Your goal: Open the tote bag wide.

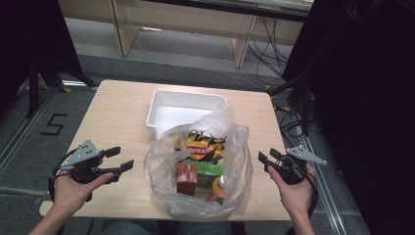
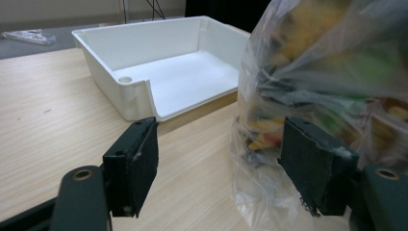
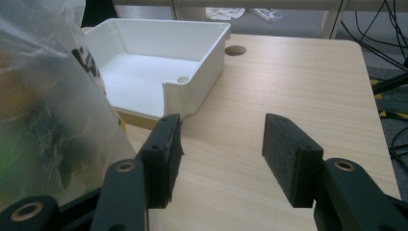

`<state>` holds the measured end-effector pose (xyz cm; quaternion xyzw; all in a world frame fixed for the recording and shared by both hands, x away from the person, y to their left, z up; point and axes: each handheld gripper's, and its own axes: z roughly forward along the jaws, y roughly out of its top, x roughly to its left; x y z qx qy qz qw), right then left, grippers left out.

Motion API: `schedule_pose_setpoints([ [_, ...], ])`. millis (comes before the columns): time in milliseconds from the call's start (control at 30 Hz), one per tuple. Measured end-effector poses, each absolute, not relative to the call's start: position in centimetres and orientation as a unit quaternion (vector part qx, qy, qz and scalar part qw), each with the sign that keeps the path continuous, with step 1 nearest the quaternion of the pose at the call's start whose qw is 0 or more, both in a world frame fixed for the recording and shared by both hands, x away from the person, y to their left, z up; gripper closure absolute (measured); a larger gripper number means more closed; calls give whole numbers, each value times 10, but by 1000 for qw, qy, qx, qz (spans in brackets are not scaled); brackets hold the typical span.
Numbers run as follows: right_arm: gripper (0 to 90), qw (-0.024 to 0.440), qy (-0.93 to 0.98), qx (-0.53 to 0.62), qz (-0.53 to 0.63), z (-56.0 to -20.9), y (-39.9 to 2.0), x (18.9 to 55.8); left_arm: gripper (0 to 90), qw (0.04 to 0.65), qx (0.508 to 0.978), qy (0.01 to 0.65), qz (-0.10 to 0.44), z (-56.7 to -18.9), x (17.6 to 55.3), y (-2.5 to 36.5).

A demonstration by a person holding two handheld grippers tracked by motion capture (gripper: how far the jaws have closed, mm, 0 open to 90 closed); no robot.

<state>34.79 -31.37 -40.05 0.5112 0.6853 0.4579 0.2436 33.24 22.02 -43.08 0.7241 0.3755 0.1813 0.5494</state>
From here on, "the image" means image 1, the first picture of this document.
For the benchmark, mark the green seaweed snack packet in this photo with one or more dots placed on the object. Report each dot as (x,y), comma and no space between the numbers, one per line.
(212,169)

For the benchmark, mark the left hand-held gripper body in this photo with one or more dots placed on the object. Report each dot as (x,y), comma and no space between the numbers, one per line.
(83,156)

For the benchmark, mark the person's left hand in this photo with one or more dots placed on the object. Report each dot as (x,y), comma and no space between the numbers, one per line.
(70,192)

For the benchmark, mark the yellow black chips bag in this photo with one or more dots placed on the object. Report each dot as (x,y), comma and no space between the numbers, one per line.
(202,150)

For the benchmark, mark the person's legs in jeans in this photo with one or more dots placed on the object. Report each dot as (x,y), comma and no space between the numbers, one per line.
(130,227)

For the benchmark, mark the black curtain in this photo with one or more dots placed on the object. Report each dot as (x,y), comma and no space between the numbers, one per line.
(29,32)
(365,98)

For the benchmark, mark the black metal stand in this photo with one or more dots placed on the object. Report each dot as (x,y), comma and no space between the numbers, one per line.
(305,98)

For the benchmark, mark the clear plastic bag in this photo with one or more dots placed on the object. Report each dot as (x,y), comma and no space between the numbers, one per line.
(238,169)

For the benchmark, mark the brown cookie box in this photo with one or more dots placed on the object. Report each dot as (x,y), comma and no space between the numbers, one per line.
(186,179)

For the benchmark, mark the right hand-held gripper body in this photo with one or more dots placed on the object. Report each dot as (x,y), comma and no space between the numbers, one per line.
(292,171)

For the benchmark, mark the light wooden desk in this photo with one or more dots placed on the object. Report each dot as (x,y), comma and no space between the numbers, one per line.
(182,19)

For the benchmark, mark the orange drink bottle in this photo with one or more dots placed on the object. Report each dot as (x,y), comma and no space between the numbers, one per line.
(219,191)

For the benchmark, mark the black tripod stand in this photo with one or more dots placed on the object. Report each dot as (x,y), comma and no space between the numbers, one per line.
(32,84)

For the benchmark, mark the white plastic tray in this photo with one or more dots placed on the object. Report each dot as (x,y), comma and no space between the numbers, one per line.
(176,111)

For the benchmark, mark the metal floor rail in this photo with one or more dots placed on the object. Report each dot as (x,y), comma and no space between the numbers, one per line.
(23,130)
(326,196)

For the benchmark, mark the person's right hand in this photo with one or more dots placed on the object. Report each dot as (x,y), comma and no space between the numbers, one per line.
(298,196)

